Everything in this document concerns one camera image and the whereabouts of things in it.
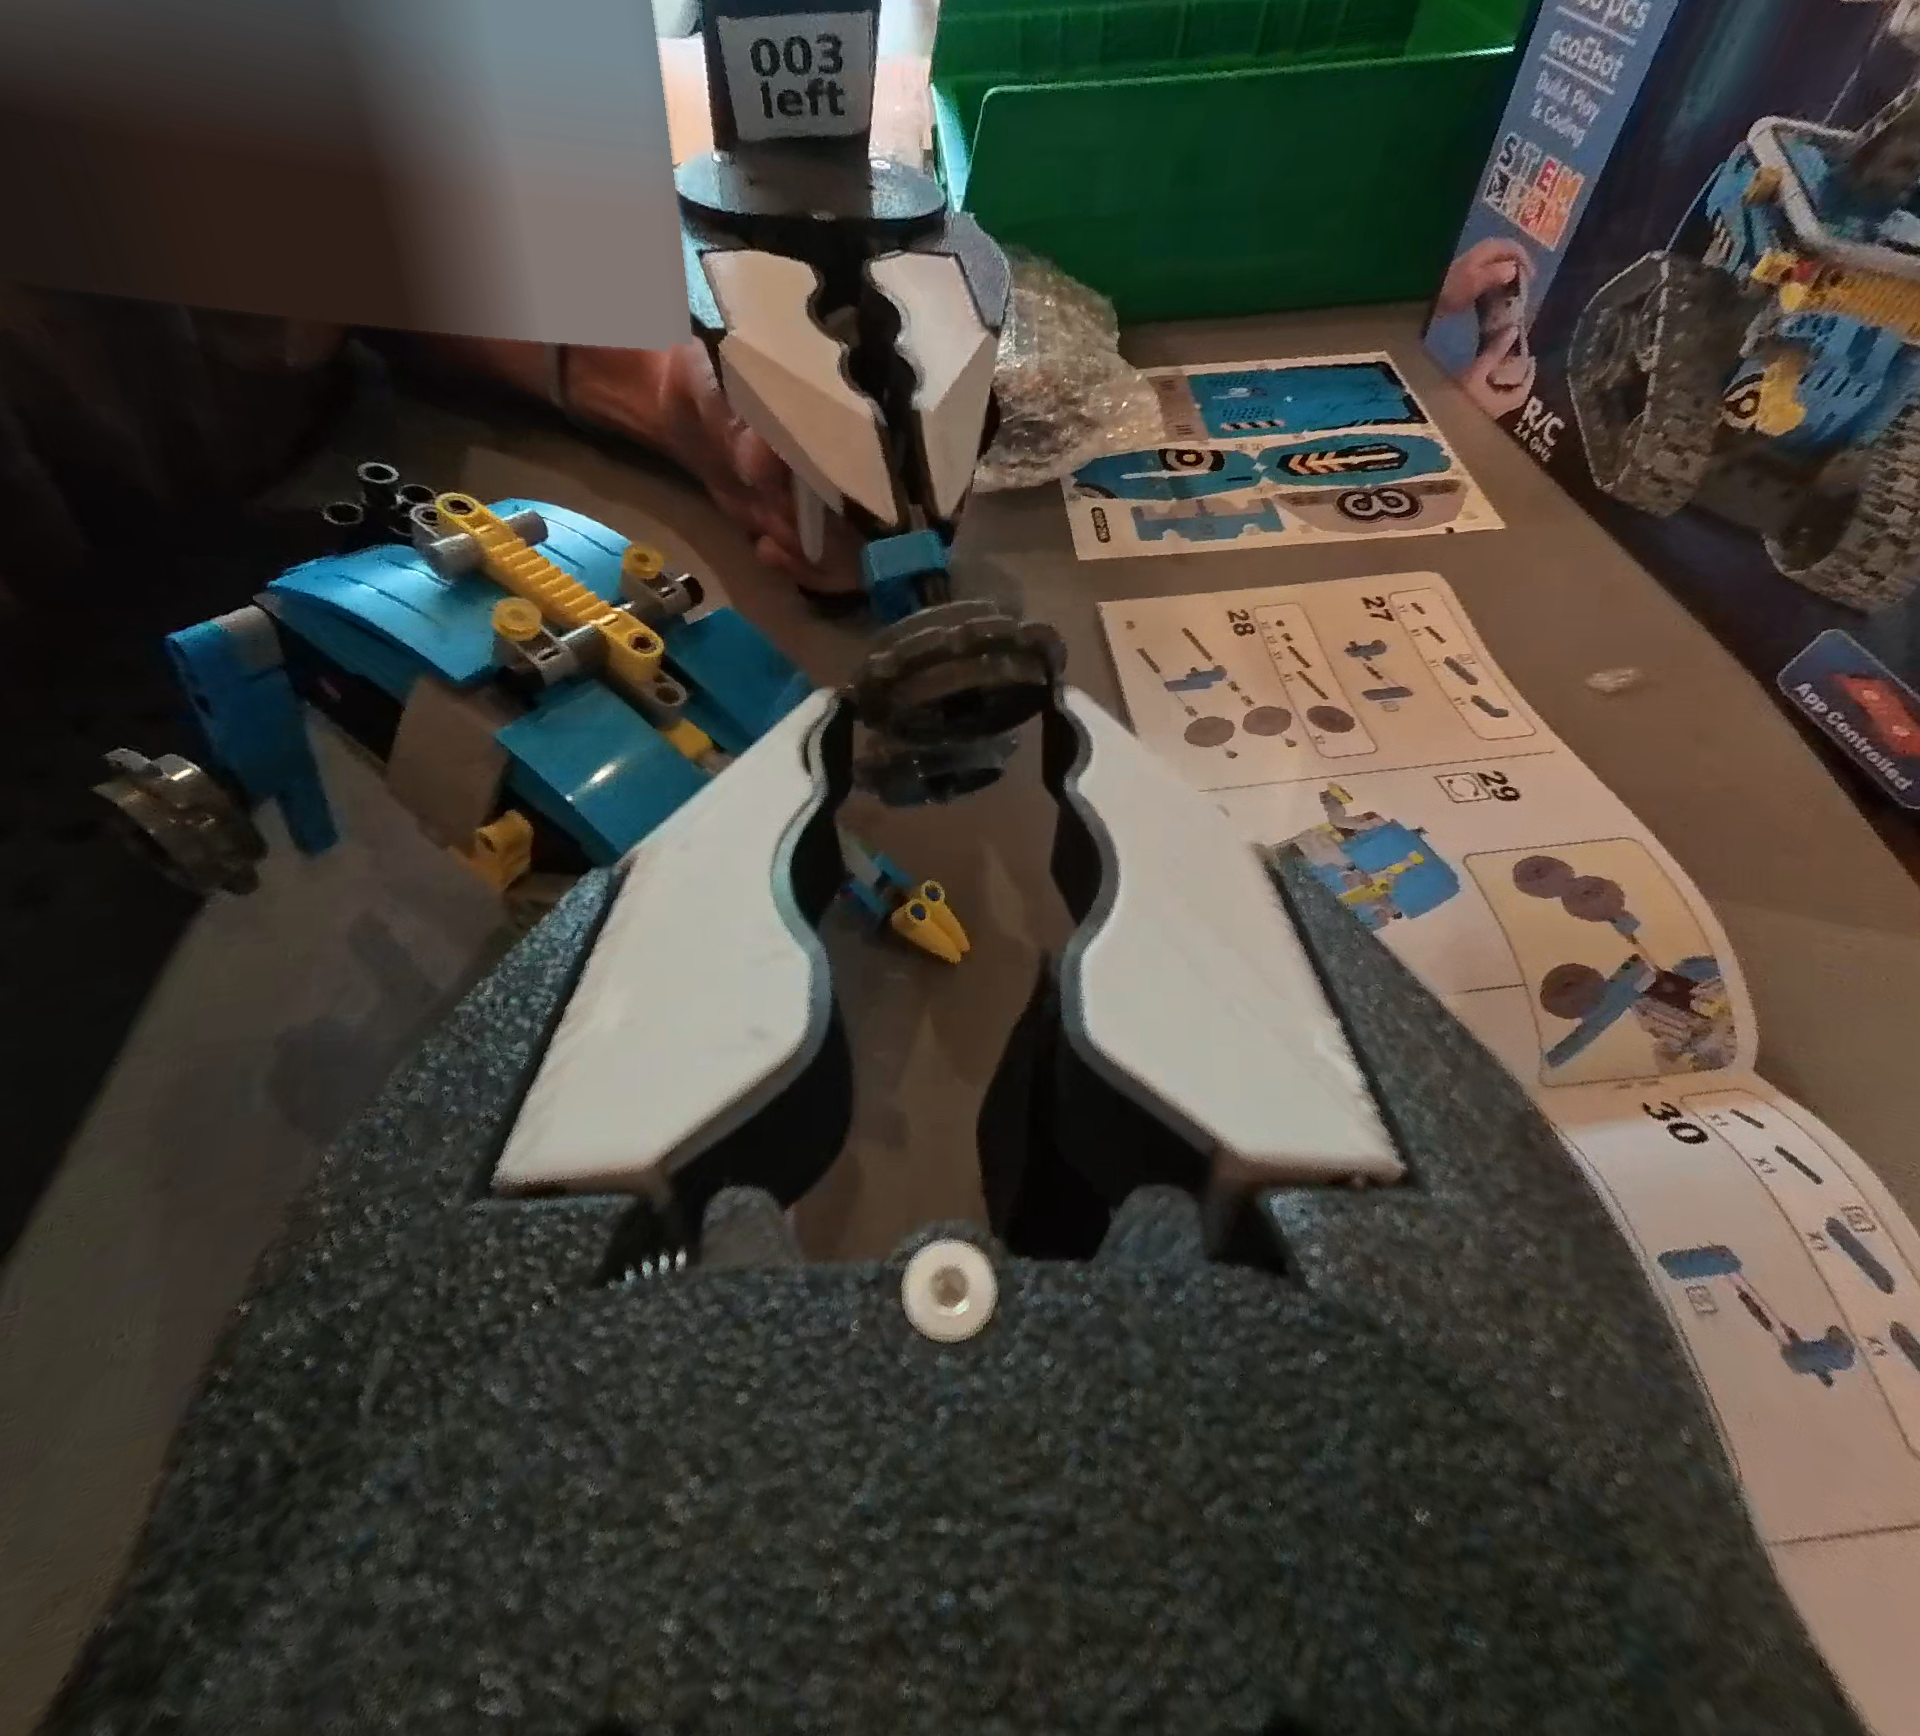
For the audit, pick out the clear bubble wrap bag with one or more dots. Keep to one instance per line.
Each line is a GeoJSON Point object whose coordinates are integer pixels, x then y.
{"type": "Point", "coordinates": [1065, 386]}

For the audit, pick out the blue sticker sheet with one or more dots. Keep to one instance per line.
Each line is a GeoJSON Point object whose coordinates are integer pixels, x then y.
{"type": "Point", "coordinates": [1274, 476]}

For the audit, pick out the small yellow blue brick piece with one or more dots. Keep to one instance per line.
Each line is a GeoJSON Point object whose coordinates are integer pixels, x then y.
{"type": "Point", "coordinates": [922, 922]}

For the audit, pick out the blue robot kit box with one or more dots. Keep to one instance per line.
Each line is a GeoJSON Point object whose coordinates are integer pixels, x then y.
{"type": "Point", "coordinates": [1724, 266]}

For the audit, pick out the green plastic bin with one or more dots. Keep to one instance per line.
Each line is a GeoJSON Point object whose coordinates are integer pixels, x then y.
{"type": "Point", "coordinates": [1274, 207]}

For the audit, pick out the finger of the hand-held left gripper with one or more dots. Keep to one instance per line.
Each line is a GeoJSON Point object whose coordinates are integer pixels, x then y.
{"type": "Point", "coordinates": [788, 370]}
{"type": "Point", "coordinates": [944, 370]}

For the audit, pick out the blue toy robot body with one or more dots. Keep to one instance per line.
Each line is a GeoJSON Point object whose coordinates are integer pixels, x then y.
{"type": "Point", "coordinates": [375, 610]}

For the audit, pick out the white instruction booklet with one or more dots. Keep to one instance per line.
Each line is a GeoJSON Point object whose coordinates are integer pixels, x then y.
{"type": "Point", "coordinates": [1500, 866]}

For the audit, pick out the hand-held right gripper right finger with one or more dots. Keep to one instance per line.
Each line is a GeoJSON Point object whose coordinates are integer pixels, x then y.
{"type": "Point", "coordinates": [1215, 1017]}

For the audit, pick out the person's left hand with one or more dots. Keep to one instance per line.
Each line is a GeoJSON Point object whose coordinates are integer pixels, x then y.
{"type": "Point", "coordinates": [750, 490]}

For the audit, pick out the blue beam with grey wheels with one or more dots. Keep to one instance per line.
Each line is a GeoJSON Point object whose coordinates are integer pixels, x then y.
{"type": "Point", "coordinates": [960, 686]}

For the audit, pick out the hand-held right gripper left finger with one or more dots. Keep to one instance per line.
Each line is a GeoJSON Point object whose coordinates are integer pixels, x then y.
{"type": "Point", "coordinates": [674, 1017]}

